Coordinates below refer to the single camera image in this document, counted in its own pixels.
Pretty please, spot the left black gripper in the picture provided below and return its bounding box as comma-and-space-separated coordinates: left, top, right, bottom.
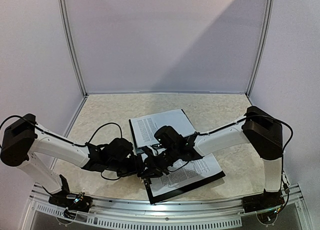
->
106, 155, 141, 178

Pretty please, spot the black clip folder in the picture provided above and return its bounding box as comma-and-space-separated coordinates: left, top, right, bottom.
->
128, 109, 226, 205

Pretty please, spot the white printed sheet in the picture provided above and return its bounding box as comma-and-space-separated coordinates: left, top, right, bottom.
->
129, 109, 195, 149

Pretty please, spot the white paper stack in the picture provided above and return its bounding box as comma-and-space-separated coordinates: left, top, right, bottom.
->
150, 154, 225, 197

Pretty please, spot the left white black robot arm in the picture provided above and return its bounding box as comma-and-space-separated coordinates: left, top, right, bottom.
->
0, 114, 142, 207

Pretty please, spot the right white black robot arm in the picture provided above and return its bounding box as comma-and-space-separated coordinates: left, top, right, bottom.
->
137, 106, 284, 208

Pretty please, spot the perforated white cable tray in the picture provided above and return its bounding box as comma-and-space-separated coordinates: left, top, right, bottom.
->
30, 204, 243, 230

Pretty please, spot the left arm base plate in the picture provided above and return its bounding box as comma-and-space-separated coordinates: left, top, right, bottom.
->
48, 191, 93, 213

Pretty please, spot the aluminium front rail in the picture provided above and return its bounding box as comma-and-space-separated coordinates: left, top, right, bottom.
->
28, 184, 305, 217

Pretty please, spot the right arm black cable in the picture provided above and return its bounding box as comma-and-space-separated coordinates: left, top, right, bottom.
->
194, 117, 294, 216

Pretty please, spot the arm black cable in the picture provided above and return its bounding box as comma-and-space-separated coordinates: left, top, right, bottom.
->
0, 115, 123, 151
194, 117, 294, 216

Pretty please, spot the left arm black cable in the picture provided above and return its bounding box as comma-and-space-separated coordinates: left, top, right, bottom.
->
0, 115, 123, 151

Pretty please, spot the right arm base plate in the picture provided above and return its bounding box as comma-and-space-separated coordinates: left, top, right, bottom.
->
241, 192, 285, 213

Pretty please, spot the left aluminium frame post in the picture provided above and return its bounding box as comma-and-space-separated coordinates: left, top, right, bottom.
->
58, 0, 88, 98

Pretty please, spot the aluminium frame post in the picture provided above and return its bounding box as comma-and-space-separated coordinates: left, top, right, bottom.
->
245, 0, 274, 99
58, 0, 88, 98

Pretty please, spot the right aluminium frame post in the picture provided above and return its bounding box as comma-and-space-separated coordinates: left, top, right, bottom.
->
245, 0, 274, 99

